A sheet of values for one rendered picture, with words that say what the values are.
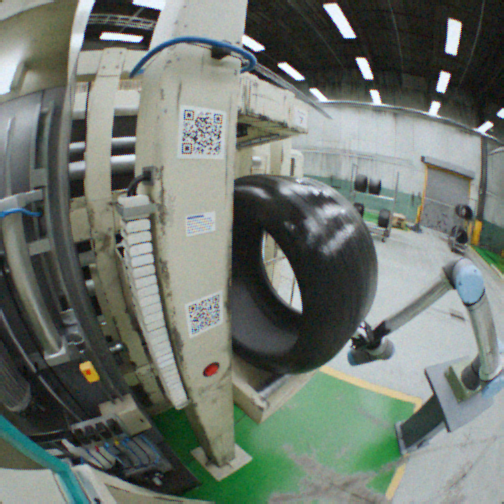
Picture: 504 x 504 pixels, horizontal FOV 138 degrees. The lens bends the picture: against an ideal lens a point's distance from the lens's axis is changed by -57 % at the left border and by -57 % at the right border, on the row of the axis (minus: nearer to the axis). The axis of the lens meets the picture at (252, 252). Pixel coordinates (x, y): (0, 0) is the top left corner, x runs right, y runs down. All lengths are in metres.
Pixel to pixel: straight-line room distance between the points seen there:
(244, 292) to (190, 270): 0.57
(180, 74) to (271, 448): 1.63
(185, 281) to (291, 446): 1.37
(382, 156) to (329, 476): 11.73
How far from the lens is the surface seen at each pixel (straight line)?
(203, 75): 0.34
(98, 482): 0.23
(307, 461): 1.54
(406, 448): 1.81
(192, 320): 0.38
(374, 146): 11.96
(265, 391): 0.64
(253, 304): 0.88
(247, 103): 0.75
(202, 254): 0.34
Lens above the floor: 1.46
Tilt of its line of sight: 21 degrees down
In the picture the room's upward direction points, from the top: 3 degrees clockwise
